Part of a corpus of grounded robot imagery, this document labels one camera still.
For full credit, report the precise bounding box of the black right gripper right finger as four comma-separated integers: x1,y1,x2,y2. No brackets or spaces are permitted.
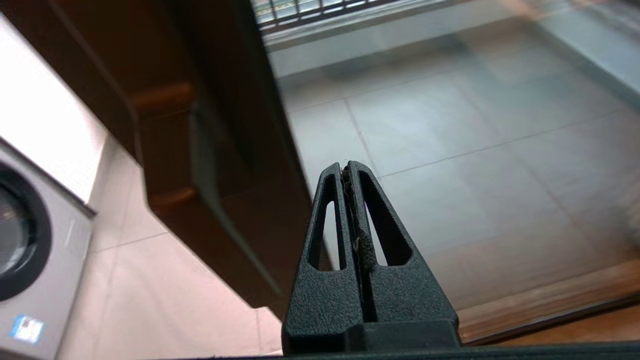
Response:
345,160,462,351

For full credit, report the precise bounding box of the black metal balcony railing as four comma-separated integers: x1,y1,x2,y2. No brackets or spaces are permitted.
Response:
250,0,401,35

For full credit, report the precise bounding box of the white front-load washing machine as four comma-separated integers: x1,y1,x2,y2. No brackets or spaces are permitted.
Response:
0,136,97,360

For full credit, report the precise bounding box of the dark-framed glass sliding door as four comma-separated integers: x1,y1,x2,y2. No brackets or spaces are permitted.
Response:
0,0,640,347

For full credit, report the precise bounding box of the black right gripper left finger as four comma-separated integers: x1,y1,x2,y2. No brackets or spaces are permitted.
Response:
281,162,368,355

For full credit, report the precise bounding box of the stone window sill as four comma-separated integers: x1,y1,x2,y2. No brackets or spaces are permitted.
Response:
260,0,501,51

